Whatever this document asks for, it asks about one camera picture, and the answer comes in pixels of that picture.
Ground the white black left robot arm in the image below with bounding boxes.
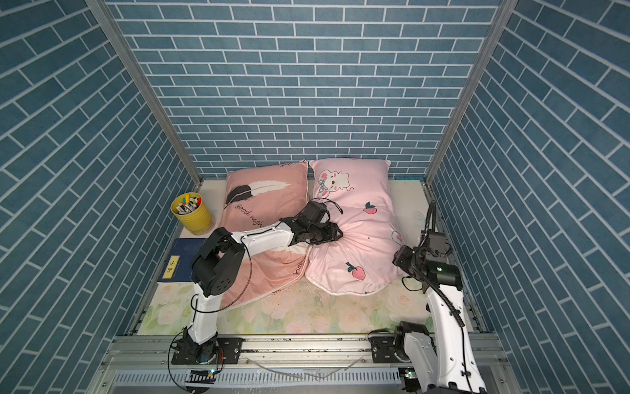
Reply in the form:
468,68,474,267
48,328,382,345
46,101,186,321
171,200,343,364

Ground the yellow pen cup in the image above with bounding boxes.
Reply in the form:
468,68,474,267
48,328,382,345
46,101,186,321
171,192,213,235

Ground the black right camera cable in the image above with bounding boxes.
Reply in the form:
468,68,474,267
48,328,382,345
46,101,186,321
420,199,439,247

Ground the black left camera cable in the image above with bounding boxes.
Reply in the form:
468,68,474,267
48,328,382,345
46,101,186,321
312,196,345,215

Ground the light pink cartoon pillow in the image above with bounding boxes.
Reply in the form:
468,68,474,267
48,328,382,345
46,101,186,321
305,159,404,296

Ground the salmon pink feather pillow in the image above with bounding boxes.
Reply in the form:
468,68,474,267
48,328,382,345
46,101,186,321
219,161,308,308

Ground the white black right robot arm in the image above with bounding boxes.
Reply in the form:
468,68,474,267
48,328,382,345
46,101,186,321
393,230,487,393

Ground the dark blue notebook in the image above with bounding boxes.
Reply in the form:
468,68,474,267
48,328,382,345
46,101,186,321
158,238,205,282

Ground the black camera cable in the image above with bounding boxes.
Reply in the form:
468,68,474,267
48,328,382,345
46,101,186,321
420,199,439,247
312,196,345,215

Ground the floral table cloth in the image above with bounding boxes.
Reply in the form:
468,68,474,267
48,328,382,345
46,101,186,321
137,179,473,336

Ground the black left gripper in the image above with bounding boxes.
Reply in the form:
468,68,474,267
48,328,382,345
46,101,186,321
305,222,344,245

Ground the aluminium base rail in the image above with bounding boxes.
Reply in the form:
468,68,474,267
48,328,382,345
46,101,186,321
88,332,518,394

